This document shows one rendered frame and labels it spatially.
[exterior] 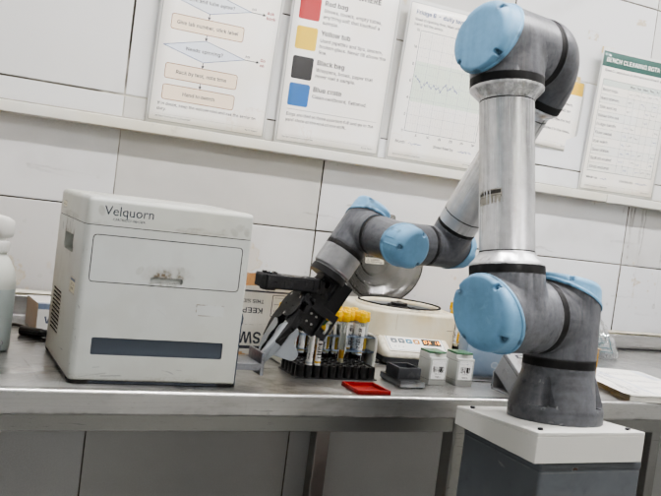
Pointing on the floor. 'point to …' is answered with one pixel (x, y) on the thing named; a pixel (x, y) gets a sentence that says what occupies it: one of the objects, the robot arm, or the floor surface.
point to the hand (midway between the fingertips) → (259, 356)
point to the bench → (287, 404)
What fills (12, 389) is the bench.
